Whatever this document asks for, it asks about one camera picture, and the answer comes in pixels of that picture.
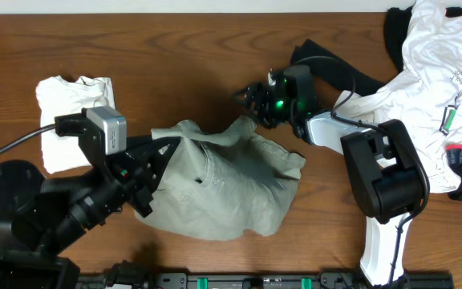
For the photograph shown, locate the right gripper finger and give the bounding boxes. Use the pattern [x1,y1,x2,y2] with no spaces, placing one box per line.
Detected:
[231,83,259,111]
[247,108,273,129]

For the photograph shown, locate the grey-green shorts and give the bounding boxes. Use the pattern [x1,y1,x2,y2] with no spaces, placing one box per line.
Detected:
[138,116,306,241]

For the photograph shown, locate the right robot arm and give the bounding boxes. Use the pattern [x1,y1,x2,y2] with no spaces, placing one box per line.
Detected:
[232,64,429,288]

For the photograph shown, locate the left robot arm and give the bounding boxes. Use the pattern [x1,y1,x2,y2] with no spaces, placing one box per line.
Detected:
[0,112,180,288]

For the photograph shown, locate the black garment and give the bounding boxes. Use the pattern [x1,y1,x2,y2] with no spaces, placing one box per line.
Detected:
[290,6,462,97]

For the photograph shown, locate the folded white t-shirt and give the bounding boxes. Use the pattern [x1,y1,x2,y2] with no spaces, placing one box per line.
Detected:
[35,75,116,174]

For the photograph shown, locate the crumpled white shirt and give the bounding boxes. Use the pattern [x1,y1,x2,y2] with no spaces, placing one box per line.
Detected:
[337,1,462,193]

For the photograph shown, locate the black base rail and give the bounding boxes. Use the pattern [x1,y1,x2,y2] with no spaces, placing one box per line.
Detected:
[76,259,456,289]

